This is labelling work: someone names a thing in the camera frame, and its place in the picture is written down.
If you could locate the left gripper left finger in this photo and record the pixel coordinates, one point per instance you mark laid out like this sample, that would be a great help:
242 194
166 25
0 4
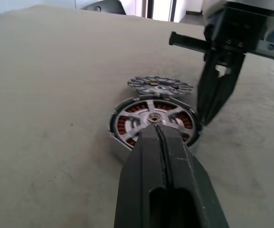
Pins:
139 190

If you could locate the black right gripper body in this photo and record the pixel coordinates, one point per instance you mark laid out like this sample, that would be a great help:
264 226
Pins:
241 28

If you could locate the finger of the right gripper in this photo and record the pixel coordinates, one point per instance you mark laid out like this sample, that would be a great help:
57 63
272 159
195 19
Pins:
232 78
207 95

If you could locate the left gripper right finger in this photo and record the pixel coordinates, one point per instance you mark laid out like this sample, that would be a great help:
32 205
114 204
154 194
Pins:
189 190

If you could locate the copper wound motor stator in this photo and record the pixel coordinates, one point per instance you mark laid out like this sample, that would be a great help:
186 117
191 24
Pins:
118 147

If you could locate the silver spoked rotor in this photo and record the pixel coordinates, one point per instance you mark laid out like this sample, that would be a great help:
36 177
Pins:
137 116

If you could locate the dark grey folding chair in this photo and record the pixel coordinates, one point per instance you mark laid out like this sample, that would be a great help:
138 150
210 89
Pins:
108 6

